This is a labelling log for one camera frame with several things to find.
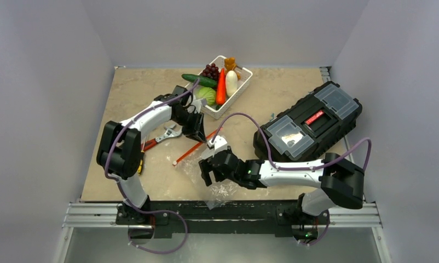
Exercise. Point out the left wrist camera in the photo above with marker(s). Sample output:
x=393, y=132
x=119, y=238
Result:
x=178, y=90

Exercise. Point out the orange carrot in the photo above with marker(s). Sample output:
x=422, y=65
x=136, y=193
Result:
x=221, y=96

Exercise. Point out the yellow black screwdriver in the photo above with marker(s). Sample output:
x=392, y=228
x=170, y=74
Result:
x=140, y=166

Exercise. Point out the white radish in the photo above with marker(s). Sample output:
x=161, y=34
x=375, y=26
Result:
x=231, y=83

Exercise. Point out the dark red grapes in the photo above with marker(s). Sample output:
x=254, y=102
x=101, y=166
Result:
x=211, y=71

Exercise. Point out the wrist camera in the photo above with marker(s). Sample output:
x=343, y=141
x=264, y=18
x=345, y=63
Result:
x=178, y=90
x=214, y=146

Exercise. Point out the green cucumber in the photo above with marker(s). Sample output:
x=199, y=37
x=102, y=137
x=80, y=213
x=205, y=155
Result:
x=200, y=80

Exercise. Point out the adjustable wrench red handle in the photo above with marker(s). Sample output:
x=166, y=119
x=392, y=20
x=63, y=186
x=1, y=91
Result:
x=169, y=133

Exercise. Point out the black plastic toolbox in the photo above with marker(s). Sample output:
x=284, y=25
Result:
x=310, y=127

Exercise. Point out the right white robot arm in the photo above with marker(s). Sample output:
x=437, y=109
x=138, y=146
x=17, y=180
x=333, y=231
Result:
x=336, y=180

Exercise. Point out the white plastic basket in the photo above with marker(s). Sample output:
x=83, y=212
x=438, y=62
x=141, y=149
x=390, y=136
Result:
x=216, y=111

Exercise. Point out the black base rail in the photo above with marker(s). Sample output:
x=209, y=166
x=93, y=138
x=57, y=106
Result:
x=277, y=218

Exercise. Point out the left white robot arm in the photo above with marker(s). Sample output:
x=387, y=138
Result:
x=119, y=151

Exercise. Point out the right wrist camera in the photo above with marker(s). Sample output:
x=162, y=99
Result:
x=214, y=146

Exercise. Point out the green cabbage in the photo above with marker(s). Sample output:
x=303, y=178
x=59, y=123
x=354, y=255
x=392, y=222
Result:
x=207, y=93

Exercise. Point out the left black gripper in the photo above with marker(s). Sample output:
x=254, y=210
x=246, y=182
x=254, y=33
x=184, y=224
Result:
x=196, y=131

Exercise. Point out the clear orange zip bag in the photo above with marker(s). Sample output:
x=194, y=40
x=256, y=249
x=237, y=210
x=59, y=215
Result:
x=193, y=165

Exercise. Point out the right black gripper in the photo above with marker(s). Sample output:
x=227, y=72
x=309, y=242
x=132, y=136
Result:
x=214, y=166

